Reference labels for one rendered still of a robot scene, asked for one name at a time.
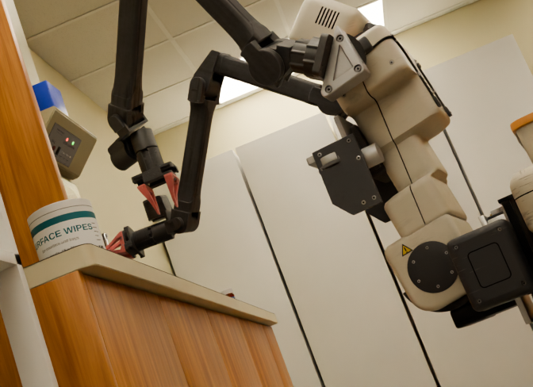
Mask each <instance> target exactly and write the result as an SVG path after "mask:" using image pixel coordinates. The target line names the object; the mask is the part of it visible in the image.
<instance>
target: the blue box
mask: <svg viewBox="0 0 533 387"><path fill-rule="evenodd" d="M32 87H33V91H34V94H35V96H36V100H37V103H38V106H39V109H40V111H42V110H44V109H47V108H50V107H52V106H55V107H56V108H58V109H59V110H61V111H62V112H64V113H65V114H67V110H66V107H65V105H64V102H63V98H62V95H61V93H60V91H59V90H58V89H56V88H55V87H54V86H53V85H52V84H51V83H49V82H48V81H47V80H44V81H43V82H39V83H37V84H35V85H33V86H32ZM67 115H68V114H67Z"/></svg>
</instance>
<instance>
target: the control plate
mask: <svg viewBox="0 0 533 387"><path fill-rule="evenodd" d="M48 138H49V140H50V143H51V146H52V147H53V146H56V149H55V150H54V151H53V153H54V156H55V158H56V161H58V162H60V163H62V164H63V165H65V166H66V167H69V166H70V165H71V161H72V159H73V158H74V156H75V153H76V152H77V150H78V148H79V145H80V143H81V140H80V139H79V138H78V137H76V136H74V135H73V134H72V133H70V132H68V131H67V130H66V129H65V128H63V127H61V126H60V125H58V124H57V123H55V124H54V125H53V127H52V130H51V132H50V134H49V136H48ZM67 138H68V141H66V139H67ZM72 142H74V144H73V145H72ZM58 147H61V149H60V151H59V154H58V155H56V150H57V148H58ZM62 151H63V152H64V153H63V154H61V152H62ZM65 153H67V155H66V156H65ZM68 156H70V158H68Z"/></svg>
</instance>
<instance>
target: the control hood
mask: <svg viewBox="0 0 533 387"><path fill-rule="evenodd" d="M40 113H41V116H42V118H43V121H44V126H45V128H46V131H47V134H48V136H49V134H50V132H51V130H52V127H53V125H54V124H55V123H57V124H58V125H60V126H61V127H63V128H65V129H66V130H67V131H68V132H70V133H72V134H73V135H74V136H76V137H78V138H79V139H80V140H81V143H80V145H79V148H78V150H77V152H76V153H75V156H74V158H73V159H72V161H71V165H70V166H69V167H66V166H65V165H63V164H62V163H60V162H58V161H56V162H57V165H58V168H59V172H60V173H61V174H62V175H63V176H65V177H67V178H69V179H71V180H74V179H77V178H78V177H79V176H80V174H81V173H82V170H83V168H84V167H85V165H86V162H87V160H88V158H89V156H90V153H91V152H92V150H93V148H94V145H95V144H96V142H97V137H96V136H95V135H94V134H93V133H91V132H90V131H88V130H87V129H85V128H84V127H83V126H81V125H80V124H79V123H77V122H76V121H74V120H73V119H72V118H70V117H69V116H68V115H67V114H65V113H64V112H62V111H61V110H59V109H58V108H56V107H55V106H52V107H50V108H47V109H44V110H42V111H40Z"/></svg>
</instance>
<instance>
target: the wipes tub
mask: <svg viewBox="0 0 533 387"><path fill-rule="evenodd" d="M27 222H28V225H29V229H30V232H31V236H32V238H33V242H34V245H35V248H36V253H37V255H38V258H39V261H40V260H43V259H46V258H48V257H50V256H53V255H56V254H58V253H60V252H62V251H65V250H67V249H70V248H72V247H75V246H78V245H80V244H84V243H92V244H93V245H96V246H99V247H102V248H104V249H106V248H105V244H104V241H103V238H102V234H101V232H100V229H99V226H98V222H97V219H96V216H95V214H94V210H93V207H92V204H91V202H90V201H89V200H87V199H84V198H73V199H67V200H63V201H57V202H55V203H52V204H50V205H46V206H45V207H43V208H41V209H38V210H37V211H36V212H34V213H33V214H31V215H30V216H29V218H28V220H27Z"/></svg>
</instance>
